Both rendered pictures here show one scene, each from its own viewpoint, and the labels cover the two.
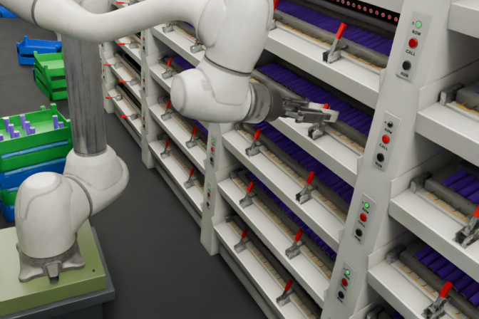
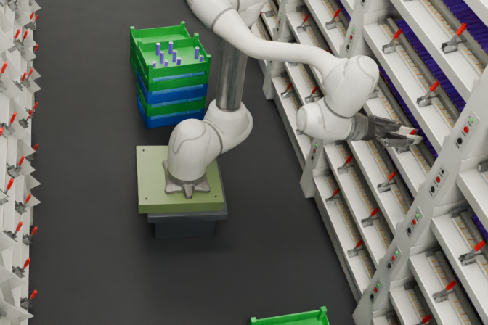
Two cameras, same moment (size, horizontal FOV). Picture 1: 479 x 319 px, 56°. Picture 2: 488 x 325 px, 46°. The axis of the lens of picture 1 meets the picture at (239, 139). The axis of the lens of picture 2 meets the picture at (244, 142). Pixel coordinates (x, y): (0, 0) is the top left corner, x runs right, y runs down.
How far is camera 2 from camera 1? 89 cm
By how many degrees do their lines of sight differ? 19
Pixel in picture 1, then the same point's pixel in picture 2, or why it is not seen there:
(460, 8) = not seen: outside the picture
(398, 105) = (449, 162)
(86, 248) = (211, 176)
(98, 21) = (257, 48)
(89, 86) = (237, 63)
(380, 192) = (427, 211)
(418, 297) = (435, 284)
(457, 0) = not seen: outside the picture
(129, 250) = (240, 177)
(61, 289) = (192, 204)
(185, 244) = (286, 183)
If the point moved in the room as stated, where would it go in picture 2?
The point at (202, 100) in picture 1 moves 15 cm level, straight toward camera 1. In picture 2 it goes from (316, 129) to (307, 165)
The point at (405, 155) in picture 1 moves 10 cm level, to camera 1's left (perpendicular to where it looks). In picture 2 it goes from (447, 194) to (413, 183)
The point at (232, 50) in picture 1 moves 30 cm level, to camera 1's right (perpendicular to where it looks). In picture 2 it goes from (342, 104) to (449, 141)
